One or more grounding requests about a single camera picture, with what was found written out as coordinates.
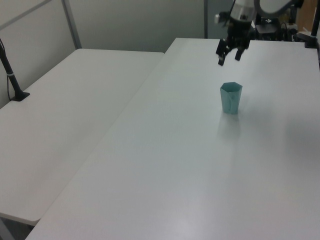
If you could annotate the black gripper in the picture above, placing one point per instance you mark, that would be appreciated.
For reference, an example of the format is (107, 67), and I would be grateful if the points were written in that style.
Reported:
(238, 33)

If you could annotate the teal hexagonal plastic cup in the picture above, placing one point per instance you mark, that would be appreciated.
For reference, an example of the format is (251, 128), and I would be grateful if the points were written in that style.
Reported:
(230, 101)

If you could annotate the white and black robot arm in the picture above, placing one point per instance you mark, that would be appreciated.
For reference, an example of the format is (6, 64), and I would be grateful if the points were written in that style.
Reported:
(243, 10)

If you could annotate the black box device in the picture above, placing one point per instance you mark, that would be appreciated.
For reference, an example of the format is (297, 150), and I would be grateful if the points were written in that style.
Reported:
(267, 31)

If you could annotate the black pole with table clamp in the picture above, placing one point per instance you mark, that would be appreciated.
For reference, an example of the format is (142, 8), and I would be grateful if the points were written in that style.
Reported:
(310, 40)

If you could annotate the tan wooden board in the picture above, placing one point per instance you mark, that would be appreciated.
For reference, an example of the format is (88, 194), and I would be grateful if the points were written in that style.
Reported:
(306, 17)

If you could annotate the black pole with flat base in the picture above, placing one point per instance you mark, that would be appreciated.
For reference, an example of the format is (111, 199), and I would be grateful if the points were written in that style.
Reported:
(13, 82)

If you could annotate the grey table leg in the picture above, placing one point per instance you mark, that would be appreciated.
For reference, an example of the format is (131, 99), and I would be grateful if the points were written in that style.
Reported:
(5, 228)

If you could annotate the grey wrist mounted camera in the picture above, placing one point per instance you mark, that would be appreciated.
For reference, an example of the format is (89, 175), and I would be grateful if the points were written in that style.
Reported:
(220, 18)

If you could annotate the grey metal partition post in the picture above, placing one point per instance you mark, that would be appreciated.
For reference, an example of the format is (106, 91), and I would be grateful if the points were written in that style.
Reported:
(72, 25)
(205, 20)

